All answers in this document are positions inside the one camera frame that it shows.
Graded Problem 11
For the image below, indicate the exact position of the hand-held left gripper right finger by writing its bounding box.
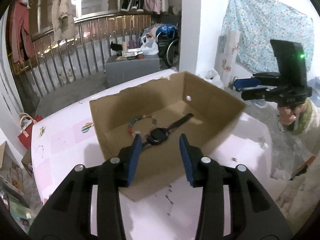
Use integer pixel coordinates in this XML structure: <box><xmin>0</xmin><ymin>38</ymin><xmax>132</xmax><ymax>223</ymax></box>
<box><xmin>179</xmin><ymin>133</ymin><xmax>292</xmax><ymax>240</ymax></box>

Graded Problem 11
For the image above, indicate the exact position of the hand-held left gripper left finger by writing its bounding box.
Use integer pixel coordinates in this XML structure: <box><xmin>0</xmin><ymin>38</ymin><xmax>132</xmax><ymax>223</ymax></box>
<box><xmin>28</xmin><ymin>134</ymin><xmax>142</xmax><ymax>240</ymax></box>

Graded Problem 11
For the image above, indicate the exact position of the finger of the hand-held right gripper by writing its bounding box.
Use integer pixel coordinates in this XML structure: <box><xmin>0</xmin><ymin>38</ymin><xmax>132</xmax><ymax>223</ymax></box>
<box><xmin>241</xmin><ymin>86</ymin><xmax>278</xmax><ymax>102</ymax></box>
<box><xmin>234</xmin><ymin>78</ymin><xmax>266</xmax><ymax>92</ymax></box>

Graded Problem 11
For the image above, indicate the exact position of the black smartwatch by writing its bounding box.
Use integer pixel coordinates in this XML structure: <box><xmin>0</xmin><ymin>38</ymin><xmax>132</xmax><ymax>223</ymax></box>
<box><xmin>141</xmin><ymin>113</ymin><xmax>195</xmax><ymax>150</ymax></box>

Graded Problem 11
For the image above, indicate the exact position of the large brown cardboard box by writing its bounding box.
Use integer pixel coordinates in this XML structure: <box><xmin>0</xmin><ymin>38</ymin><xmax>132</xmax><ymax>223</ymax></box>
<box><xmin>89</xmin><ymin>71</ymin><xmax>247</xmax><ymax>202</ymax></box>

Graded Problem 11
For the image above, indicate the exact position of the multicoloured bead bracelet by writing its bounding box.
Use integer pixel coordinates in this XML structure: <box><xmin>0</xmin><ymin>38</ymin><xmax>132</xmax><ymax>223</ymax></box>
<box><xmin>127</xmin><ymin>114</ymin><xmax>157</xmax><ymax>138</ymax></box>

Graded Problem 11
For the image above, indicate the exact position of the person's right hand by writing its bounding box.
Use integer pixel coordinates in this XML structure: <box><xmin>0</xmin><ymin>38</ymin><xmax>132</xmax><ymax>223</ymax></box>
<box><xmin>277</xmin><ymin>104</ymin><xmax>297</xmax><ymax>126</ymax></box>

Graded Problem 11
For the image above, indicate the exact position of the white plastic bag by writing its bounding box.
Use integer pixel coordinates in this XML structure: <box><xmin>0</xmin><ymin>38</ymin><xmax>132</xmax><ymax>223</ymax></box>
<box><xmin>140</xmin><ymin>35</ymin><xmax>159</xmax><ymax>55</ymax></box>
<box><xmin>199</xmin><ymin>69</ymin><xmax>224</xmax><ymax>88</ymax></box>

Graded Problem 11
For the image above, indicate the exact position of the orange black tool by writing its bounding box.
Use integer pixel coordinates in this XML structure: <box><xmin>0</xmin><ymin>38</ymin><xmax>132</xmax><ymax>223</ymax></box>
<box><xmin>289</xmin><ymin>156</ymin><xmax>317</xmax><ymax>181</ymax></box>

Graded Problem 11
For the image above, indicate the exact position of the grey cabinet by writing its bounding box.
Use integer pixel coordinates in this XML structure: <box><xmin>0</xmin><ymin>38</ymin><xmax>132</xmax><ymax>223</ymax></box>
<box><xmin>104</xmin><ymin>52</ymin><xmax>160</xmax><ymax>87</ymax></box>

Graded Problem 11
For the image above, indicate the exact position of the wheelchair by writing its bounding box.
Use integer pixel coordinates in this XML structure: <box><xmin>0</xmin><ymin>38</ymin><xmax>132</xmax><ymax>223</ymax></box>
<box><xmin>156</xmin><ymin>30</ymin><xmax>180</xmax><ymax>68</ymax></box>

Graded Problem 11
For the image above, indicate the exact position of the blue bag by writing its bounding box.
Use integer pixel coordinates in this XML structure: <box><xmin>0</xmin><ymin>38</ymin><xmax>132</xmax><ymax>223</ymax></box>
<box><xmin>156</xmin><ymin>24</ymin><xmax>175</xmax><ymax>36</ymax></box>

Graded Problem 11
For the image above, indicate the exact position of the small brown cardboard box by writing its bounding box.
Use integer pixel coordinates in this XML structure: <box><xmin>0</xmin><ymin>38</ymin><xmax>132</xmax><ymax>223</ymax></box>
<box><xmin>21</xmin><ymin>149</ymin><xmax>34</xmax><ymax>178</ymax></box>

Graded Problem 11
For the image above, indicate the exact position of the red gift bag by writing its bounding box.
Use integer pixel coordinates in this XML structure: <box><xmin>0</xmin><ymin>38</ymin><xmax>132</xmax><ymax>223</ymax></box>
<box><xmin>17</xmin><ymin>113</ymin><xmax>43</xmax><ymax>150</ymax></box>

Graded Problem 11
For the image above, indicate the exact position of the open printed cardboard box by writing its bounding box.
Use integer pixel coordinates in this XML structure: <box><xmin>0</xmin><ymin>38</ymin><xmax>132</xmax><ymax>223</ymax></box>
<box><xmin>0</xmin><ymin>141</ymin><xmax>25</xmax><ymax>195</ymax></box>

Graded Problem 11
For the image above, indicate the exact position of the metal balcony railing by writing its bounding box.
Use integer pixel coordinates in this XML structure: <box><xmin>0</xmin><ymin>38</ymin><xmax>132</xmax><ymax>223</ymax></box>
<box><xmin>10</xmin><ymin>10</ymin><xmax>180</xmax><ymax>98</ymax></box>

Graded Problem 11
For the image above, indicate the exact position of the beige hanging coat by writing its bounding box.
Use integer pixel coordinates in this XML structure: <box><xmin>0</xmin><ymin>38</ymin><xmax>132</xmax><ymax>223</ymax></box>
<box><xmin>48</xmin><ymin>0</ymin><xmax>78</xmax><ymax>42</ymax></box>

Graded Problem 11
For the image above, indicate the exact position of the pinkish red hanging coat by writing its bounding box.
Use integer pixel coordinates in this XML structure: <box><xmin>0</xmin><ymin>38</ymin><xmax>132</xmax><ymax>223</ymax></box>
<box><xmin>10</xmin><ymin>0</ymin><xmax>36</xmax><ymax>64</ymax></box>

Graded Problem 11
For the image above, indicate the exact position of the blue floral wall cloth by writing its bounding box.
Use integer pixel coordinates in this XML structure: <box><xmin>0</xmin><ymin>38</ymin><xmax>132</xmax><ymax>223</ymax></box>
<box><xmin>215</xmin><ymin>0</ymin><xmax>314</xmax><ymax>85</ymax></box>

